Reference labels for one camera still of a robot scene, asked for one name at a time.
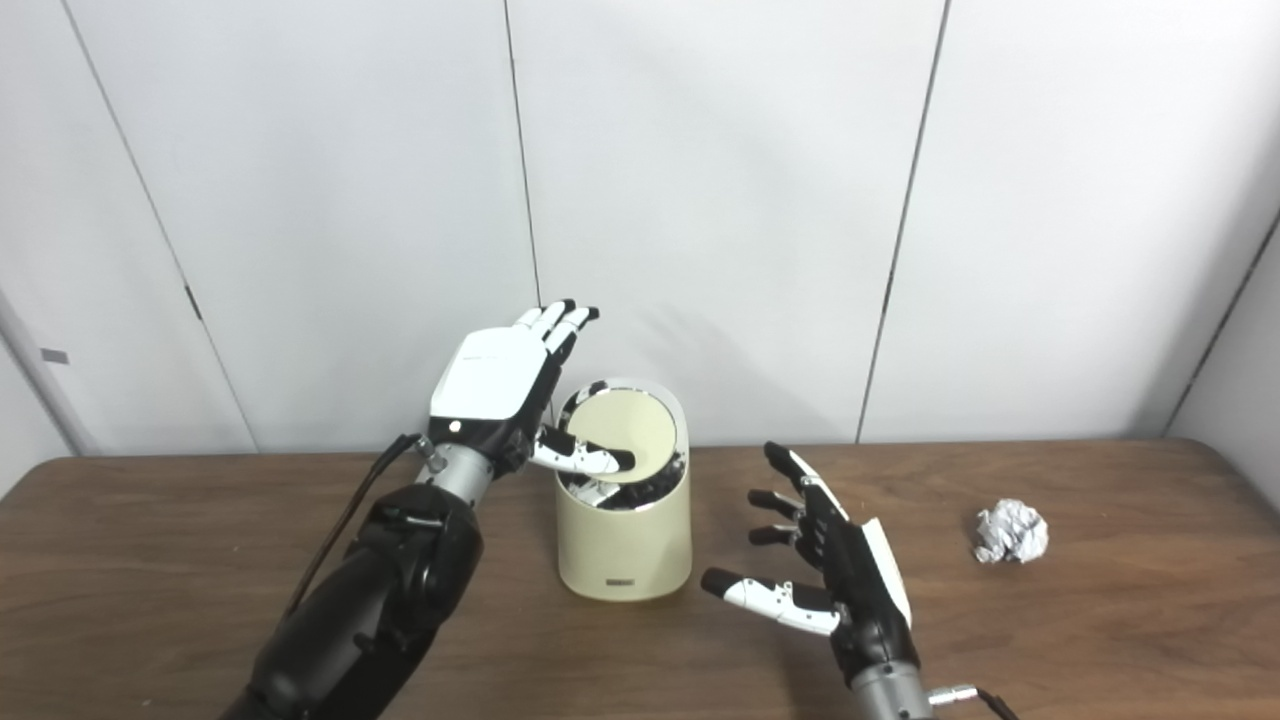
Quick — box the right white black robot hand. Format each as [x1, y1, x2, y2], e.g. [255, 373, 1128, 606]
[700, 441, 919, 691]

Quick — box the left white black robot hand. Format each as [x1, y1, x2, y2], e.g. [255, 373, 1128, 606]
[428, 299, 637, 481]

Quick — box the round cream bin lid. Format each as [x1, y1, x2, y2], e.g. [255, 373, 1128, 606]
[568, 391, 678, 485]

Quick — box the white paper ball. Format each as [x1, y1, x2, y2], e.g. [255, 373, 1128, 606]
[974, 499, 1050, 565]

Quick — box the cream-colored cylindrical bin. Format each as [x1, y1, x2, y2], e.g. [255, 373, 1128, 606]
[555, 377, 693, 603]

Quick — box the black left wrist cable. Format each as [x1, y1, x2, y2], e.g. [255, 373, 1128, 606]
[283, 433, 426, 621]

